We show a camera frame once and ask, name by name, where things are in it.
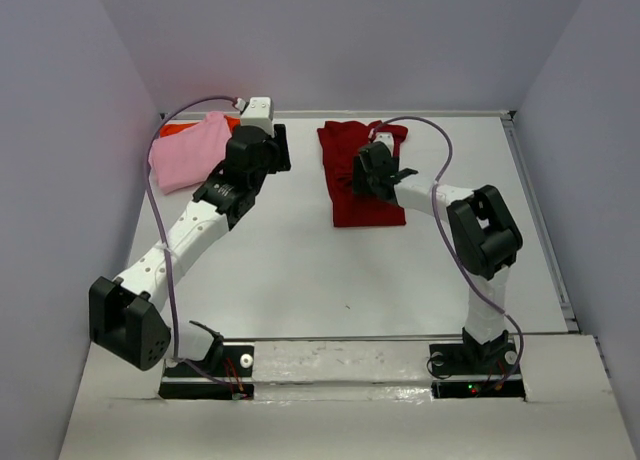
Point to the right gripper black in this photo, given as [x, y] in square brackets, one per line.
[363, 170]

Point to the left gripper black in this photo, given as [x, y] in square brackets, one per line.
[280, 147]

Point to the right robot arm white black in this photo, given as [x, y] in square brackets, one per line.
[483, 240]

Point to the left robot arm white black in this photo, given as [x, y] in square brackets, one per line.
[125, 313]

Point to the orange folded t shirt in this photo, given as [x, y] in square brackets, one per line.
[175, 128]

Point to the pink folded t shirt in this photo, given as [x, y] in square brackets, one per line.
[187, 158]

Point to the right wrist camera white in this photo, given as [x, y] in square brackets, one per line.
[387, 139]

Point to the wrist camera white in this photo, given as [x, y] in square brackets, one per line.
[256, 112]
[387, 139]

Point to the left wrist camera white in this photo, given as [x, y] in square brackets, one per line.
[256, 112]

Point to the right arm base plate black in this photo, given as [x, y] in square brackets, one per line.
[456, 376]

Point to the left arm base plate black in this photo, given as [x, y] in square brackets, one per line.
[228, 379]

